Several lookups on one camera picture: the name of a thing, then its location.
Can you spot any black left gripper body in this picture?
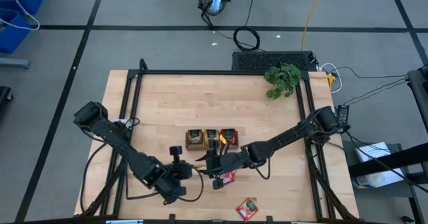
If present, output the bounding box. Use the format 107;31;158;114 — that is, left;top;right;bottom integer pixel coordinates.
156;146;195;205

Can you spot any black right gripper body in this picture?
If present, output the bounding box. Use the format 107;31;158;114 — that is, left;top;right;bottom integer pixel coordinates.
205;139;250;191

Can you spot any wooden tea caddy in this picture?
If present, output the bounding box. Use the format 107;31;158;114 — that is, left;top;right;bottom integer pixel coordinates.
185;128;240;152

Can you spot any red strawberry tea sachet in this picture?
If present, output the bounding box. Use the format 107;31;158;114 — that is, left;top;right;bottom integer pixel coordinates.
219;170;237;187
220;128;238;145
235;197;259;223

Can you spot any beige vanilla apple tea sachet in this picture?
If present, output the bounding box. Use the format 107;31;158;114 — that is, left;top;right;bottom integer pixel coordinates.
187;129;203;145

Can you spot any potted green plant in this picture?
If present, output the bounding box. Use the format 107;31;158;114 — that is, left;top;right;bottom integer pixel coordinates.
263;62;302;100

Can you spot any black perforated computer case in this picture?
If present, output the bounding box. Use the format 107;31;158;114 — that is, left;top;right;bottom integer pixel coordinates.
231;51;317;73

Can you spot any black power adapter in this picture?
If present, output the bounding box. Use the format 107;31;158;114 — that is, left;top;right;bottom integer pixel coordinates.
336;104;350;124

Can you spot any white booklet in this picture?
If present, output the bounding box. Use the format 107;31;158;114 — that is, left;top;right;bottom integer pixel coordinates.
354;142;392;163

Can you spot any white paper stack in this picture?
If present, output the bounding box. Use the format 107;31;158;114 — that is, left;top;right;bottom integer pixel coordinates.
350;166;405;189

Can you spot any black cart beam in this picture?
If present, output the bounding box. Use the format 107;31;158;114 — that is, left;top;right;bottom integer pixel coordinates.
347;142;428;179

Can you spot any black floor fan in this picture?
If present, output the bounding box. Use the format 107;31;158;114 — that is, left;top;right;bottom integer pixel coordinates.
195;0;233;29

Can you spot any grey side cart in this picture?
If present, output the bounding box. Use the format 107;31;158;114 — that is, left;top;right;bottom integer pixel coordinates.
340;140;428;224

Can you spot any grey bench foot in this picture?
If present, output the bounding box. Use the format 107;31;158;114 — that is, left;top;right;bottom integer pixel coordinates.
0;57;31;70

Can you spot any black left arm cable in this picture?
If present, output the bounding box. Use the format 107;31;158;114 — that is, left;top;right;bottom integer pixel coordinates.
80;142;108;215

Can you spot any black coiled cable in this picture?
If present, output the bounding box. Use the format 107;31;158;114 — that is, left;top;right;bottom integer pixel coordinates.
233;26;261;53

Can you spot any white looped cable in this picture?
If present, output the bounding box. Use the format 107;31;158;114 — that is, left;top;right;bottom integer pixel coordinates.
319;62;344;94

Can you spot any long black floor cable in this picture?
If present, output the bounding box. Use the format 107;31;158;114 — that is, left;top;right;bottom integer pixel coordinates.
346;132;428;195

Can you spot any thin black hanging cable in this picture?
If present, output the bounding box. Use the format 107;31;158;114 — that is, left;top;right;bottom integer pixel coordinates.
243;0;257;29

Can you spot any black power cable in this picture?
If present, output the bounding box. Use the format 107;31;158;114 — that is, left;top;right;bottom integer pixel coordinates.
329;66;411;81
342;78;411;106

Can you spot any yellow hanging cable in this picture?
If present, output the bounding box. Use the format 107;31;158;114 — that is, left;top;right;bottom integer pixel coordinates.
300;0;325;51

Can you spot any white floor cable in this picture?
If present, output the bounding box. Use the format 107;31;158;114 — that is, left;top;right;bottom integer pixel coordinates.
0;0;41;31

